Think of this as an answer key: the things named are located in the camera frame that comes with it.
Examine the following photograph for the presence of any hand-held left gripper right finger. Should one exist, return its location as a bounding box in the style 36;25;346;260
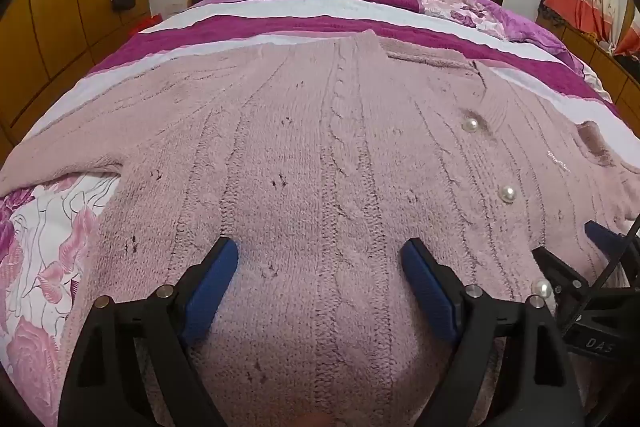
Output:
400;237;586;427

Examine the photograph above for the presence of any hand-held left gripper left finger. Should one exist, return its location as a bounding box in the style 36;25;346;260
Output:
57;237;240;427

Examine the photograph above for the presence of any crumpled purple floral duvet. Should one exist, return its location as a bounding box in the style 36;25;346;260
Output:
415;0;586;75

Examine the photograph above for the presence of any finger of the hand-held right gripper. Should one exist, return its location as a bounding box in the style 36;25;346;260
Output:
531;247;590;308
584;217;640;290

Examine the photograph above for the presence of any wooden wardrobe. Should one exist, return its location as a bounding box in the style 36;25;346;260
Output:
0;0;152;150

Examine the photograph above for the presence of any pink knit cardigan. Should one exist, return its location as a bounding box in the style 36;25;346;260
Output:
0;29;640;427

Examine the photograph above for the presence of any floral striped quilt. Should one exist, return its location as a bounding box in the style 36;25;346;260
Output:
0;0;623;388

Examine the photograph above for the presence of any low wooden cabinet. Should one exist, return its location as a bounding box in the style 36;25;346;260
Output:
535;7;640;120

